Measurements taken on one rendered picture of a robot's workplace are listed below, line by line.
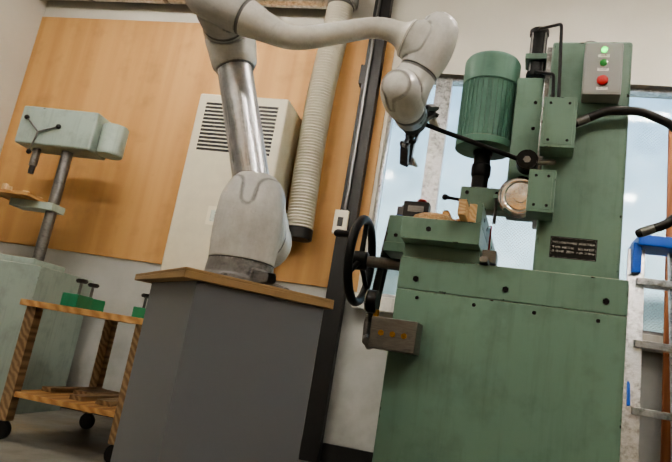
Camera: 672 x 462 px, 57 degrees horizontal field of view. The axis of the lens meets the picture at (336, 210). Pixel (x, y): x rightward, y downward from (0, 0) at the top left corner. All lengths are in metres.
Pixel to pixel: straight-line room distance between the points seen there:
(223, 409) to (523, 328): 0.78
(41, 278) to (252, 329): 2.18
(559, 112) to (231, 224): 0.96
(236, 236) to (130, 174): 2.59
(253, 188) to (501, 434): 0.85
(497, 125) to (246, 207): 0.89
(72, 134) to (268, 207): 2.37
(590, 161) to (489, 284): 0.47
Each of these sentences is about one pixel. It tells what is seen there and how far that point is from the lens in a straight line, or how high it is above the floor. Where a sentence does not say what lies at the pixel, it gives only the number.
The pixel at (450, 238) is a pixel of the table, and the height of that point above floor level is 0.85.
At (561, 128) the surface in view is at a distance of 1.84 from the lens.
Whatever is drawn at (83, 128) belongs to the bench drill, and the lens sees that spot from 3.67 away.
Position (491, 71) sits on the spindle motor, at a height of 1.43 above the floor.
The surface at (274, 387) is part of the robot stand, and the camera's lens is 1.35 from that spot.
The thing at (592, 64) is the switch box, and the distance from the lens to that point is 1.95.
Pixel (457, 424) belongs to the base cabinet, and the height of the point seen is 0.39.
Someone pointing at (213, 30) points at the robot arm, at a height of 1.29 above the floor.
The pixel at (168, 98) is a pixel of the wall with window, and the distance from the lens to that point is 4.04.
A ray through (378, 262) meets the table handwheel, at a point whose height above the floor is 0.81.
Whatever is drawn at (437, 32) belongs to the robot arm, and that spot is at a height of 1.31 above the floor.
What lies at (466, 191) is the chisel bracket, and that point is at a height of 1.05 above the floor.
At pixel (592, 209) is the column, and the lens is 1.85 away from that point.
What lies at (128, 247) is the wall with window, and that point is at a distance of 3.83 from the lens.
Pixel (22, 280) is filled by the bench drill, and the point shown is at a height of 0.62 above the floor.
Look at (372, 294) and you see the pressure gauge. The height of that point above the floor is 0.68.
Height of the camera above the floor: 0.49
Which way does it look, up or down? 13 degrees up
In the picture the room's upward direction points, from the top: 10 degrees clockwise
